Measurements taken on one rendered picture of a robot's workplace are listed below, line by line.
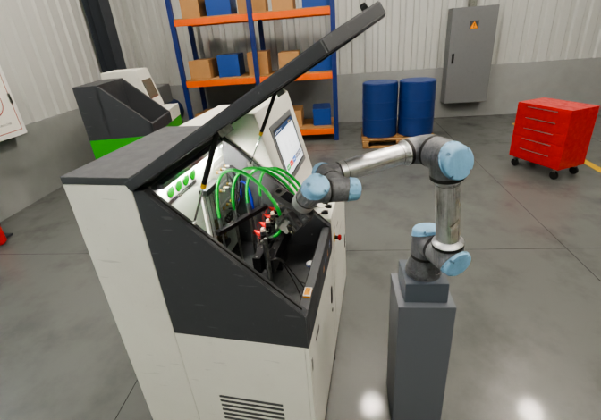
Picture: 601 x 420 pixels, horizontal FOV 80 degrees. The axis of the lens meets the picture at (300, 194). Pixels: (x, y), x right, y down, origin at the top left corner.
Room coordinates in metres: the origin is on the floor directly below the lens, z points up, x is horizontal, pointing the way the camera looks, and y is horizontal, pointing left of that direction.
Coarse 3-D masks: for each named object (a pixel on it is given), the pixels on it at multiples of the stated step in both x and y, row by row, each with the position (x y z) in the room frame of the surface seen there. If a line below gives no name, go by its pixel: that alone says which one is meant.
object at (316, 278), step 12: (324, 228) 1.64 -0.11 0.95; (324, 240) 1.52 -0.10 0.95; (324, 252) 1.43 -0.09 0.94; (312, 264) 1.33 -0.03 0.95; (312, 276) 1.24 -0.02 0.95; (324, 276) 1.40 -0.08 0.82; (312, 288) 1.17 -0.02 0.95; (300, 300) 1.10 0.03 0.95; (312, 300) 1.12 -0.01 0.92; (312, 312) 1.11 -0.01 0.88; (312, 324) 1.09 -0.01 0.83
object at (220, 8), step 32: (192, 0) 6.90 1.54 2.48; (224, 0) 6.78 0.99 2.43; (256, 0) 6.78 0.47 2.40; (288, 0) 6.65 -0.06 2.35; (320, 0) 6.62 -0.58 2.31; (192, 32) 7.53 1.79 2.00; (192, 64) 6.88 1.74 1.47; (224, 64) 6.86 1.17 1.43; (256, 64) 6.58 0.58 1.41; (320, 64) 6.60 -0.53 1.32; (320, 128) 6.48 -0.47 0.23
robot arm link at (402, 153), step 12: (396, 144) 1.24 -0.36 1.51; (408, 144) 1.21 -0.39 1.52; (420, 144) 1.20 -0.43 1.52; (360, 156) 1.17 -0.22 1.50; (372, 156) 1.17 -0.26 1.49; (384, 156) 1.17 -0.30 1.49; (396, 156) 1.18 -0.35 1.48; (408, 156) 1.19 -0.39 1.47; (324, 168) 1.13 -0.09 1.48; (336, 168) 1.13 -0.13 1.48; (348, 168) 1.13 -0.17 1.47; (360, 168) 1.14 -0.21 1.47; (372, 168) 1.15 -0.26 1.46; (384, 168) 1.17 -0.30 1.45
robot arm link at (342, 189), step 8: (328, 176) 1.06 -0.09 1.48; (336, 176) 1.04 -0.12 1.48; (336, 184) 0.99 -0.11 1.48; (344, 184) 1.00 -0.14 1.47; (352, 184) 1.00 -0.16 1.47; (360, 184) 1.02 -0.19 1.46; (336, 192) 0.98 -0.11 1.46; (344, 192) 0.98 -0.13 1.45; (352, 192) 0.99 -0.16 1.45; (360, 192) 1.00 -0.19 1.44; (336, 200) 0.98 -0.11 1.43; (344, 200) 0.99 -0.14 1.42; (352, 200) 1.01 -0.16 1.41
